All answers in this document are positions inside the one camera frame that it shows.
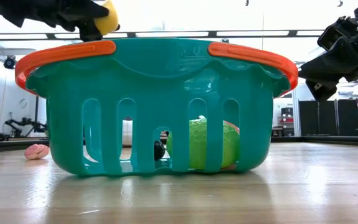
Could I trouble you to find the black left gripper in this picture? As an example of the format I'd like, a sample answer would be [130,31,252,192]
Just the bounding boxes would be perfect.
[9,0,110,43]

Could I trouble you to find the yellow toy lemon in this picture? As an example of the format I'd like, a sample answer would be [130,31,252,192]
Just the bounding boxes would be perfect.
[93,0,120,36]

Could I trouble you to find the teal plastic basket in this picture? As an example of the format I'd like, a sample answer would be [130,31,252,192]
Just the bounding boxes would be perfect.
[14,37,300,177]

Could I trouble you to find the pink toy meat piece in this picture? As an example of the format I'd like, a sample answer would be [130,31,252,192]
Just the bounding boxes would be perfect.
[24,143,50,161]

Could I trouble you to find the green toy lettuce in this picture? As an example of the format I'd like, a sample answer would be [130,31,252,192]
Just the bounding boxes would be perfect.
[165,117,241,170]

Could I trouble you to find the dark round toy produce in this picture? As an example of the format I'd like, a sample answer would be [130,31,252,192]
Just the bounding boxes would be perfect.
[154,140,167,161]

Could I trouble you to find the black partition panels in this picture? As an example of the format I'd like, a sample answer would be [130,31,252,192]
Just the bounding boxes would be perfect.
[299,98,358,137]

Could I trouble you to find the shelf with red bins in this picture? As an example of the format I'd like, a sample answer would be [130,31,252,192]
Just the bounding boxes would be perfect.
[279,107,295,137]

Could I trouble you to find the black ceiling spotlight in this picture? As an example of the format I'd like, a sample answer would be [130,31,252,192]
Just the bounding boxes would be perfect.
[3,55,17,70]

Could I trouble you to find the black overhead frame beam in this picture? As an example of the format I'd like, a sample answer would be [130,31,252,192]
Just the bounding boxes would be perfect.
[0,29,326,41]

